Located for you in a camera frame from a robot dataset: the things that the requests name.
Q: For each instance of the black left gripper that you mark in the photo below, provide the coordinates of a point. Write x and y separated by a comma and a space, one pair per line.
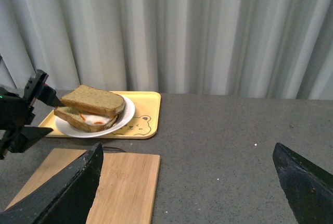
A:
17, 114

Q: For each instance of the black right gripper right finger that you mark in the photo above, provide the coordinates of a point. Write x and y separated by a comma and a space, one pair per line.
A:
307, 187

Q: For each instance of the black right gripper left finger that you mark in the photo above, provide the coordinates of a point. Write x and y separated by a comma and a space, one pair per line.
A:
67, 197

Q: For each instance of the white plate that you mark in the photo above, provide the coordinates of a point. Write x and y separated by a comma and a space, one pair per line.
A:
124, 117

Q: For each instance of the bread slice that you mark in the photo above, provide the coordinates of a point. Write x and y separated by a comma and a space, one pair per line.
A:
94, 100
71, 116

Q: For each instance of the white egg filling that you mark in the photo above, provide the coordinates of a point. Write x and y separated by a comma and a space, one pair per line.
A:
96, 120

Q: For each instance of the wooden cutting board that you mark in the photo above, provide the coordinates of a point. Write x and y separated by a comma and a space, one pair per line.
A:
126, 189

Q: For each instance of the yellow bear tray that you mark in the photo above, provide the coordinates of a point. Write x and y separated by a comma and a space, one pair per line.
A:
143, 125

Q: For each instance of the grey curtain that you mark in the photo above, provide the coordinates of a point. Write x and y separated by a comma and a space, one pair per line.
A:
249, 48

